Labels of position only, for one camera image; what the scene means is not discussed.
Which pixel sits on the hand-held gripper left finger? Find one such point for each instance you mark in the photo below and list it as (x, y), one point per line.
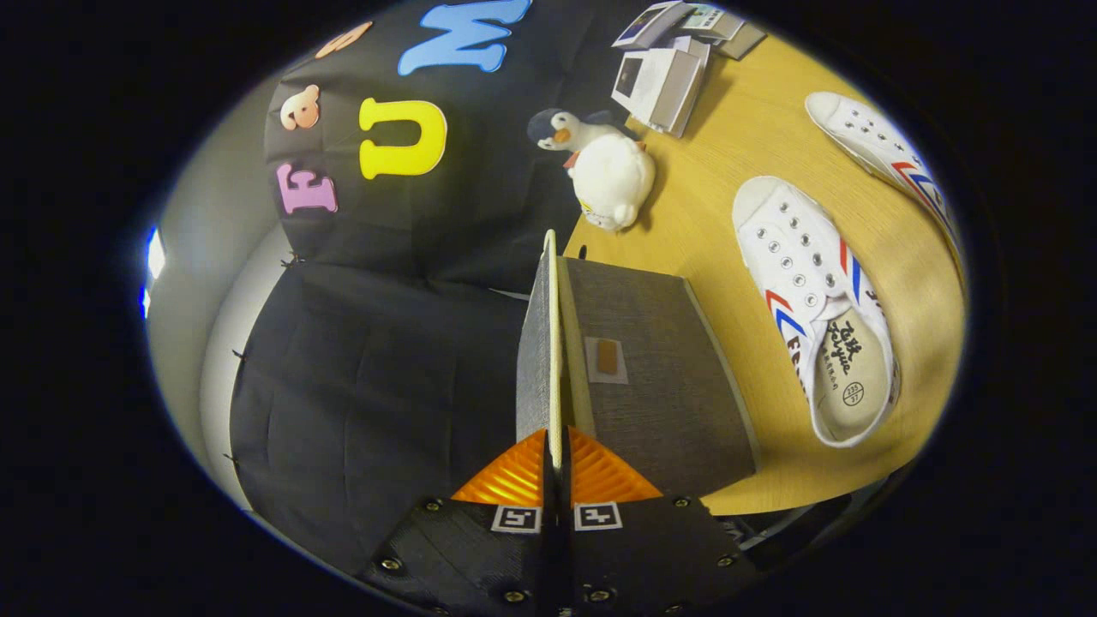
(471, 548)

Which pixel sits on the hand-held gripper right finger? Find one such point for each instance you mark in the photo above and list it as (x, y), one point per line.
(651, 548)

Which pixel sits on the grey fabric storage box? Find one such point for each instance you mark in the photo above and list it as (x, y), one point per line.
(660, 386)

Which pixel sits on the white shoe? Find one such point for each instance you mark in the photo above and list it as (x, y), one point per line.
(883, 150)
(814, 300)

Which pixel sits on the white plush toy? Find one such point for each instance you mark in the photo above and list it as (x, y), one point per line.
(613, 180)

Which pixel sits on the penguin plush toy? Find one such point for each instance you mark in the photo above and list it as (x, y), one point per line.
(570, 133)

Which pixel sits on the white book dark photo cover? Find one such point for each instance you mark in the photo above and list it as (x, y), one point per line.
(656, 86)

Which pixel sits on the plain white book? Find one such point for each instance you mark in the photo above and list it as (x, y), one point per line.
(692, 47)

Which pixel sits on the dark grey book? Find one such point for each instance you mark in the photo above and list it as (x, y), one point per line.
(744, 41)

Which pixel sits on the blue cover book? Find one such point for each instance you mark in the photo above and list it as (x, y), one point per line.
(647, 24)

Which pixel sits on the teal cover book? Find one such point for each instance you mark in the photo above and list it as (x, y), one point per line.
(711, 19)

